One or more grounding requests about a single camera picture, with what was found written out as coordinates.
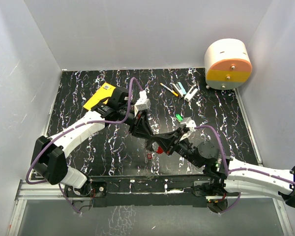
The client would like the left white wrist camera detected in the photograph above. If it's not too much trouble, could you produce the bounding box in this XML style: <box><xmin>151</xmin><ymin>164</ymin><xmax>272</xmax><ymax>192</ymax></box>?
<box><xmin>134</xmin><ymin>90</ymin><xmax>150</xmax><ymax>116</ymax></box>

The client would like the purple cable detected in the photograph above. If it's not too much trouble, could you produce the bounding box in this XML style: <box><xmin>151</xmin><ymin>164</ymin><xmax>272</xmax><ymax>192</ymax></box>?
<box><xmin>193</xmin><ymin>124</ymin><xmax>295</xmax><ymax>214</ymax></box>
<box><xmin>25</xmin><ymin>77</ymin><xmax>145</xmax><ymax>217</ymax></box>

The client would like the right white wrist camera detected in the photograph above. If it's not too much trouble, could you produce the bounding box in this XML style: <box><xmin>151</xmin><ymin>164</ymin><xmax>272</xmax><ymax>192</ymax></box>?
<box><xmin>180</xmin><ymin>117</ymin><xmax>196</xmax><ymax>141</ymax></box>

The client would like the light blue marker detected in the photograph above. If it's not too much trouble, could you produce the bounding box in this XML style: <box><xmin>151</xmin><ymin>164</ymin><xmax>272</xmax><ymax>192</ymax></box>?
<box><xmin>172</xmin><ymin>83</ymin><xmax>184</xmax><ymax>98</ymax></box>

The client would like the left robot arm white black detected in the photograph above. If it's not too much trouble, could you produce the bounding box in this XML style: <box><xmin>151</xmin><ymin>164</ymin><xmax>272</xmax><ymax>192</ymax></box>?
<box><xmin>30</xmin><ymin>83</ymin><xmax>132</xmax><ymax>196</ymax></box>

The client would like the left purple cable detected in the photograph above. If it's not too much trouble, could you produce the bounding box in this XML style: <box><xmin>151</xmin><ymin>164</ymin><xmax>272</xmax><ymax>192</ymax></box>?
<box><xmin>25</xmin><ymin>77</ymin><xmax>145</xmax><ymax>217</ymax></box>

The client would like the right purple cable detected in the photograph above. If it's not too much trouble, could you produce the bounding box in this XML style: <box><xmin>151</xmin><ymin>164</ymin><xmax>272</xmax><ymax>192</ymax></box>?
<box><xmin>193</xmin><ymin>124</ymin><xmax>295</xmax><ymax>214</ymax></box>

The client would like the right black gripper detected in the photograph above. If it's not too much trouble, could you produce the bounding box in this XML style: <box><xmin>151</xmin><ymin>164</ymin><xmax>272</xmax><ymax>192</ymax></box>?
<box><xmin>152</xmin><ymin>127</ymin><xmax>203</xmax><ymax>168</ymax></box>

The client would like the round pastel drawer cabinet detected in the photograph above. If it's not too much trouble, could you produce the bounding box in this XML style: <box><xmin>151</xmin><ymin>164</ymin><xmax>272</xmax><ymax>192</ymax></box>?
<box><xmin>204</xmin><ymin>38</ymin><xmax>252</xmax><ymax>90</ymax></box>

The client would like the yellow white pen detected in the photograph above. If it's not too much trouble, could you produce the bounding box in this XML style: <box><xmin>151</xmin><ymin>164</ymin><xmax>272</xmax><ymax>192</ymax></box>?
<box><xmin>160</xmin><ymin>83</ymin><xmax>179</xmax><ymax>97</ymax></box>

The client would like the green key tag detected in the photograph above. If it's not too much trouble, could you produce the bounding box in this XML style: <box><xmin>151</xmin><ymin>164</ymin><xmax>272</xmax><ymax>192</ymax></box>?
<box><xmin>175</xmin><ymin>114</ymin><xmax>183</xmax><ymax>122</ymax></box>

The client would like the aluminium frame rail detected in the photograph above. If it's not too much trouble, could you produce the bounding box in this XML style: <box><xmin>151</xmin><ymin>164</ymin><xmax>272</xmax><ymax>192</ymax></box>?
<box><xmin>7</xmin><ymin>181</ymin><xmax>91</xmax><ymax>236</ymax></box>

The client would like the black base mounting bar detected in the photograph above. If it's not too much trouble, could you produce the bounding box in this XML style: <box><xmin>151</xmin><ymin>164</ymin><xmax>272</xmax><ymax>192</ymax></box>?
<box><xmin>64</xmin><ymin>174</ymin><xmax>230</xmax><ymax>213</ymax></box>

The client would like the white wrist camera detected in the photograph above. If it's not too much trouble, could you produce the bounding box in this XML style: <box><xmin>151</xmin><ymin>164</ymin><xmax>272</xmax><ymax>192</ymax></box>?
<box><xmin>134</xmin><ymin>90</ymin><xmax>150</xmax><ymax>116</ymax></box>
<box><xmin>180</xmin><ymin>117</ymin><xmax>196</xmax><ymax>141</ymax></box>

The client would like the yellow notebook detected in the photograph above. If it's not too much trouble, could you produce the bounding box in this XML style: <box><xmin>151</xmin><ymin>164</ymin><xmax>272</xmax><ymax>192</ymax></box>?
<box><xmin>83</xmin><ymin>83</ymin><xmax>116</xmax><ymax>111</ymax></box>

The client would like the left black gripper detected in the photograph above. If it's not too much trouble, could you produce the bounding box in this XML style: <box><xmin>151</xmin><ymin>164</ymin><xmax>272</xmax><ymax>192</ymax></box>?
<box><xmin>118</xmin><ymin>106</ymin><xmax>153</xmax><ymax>141</ymax></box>

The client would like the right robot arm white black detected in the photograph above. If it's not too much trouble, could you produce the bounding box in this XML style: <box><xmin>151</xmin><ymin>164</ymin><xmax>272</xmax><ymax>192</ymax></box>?
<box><xmin>147</xmin><ymin>128</ymin><xmax>295</xmax><ymax>208</ymax></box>

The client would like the white clip tool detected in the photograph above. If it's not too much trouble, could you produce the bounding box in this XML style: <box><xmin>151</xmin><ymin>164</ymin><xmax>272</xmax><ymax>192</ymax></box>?
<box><xmin>184</xmin><ymin>86</ymin><xmax>198</xmax><ymax>102</ymax></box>

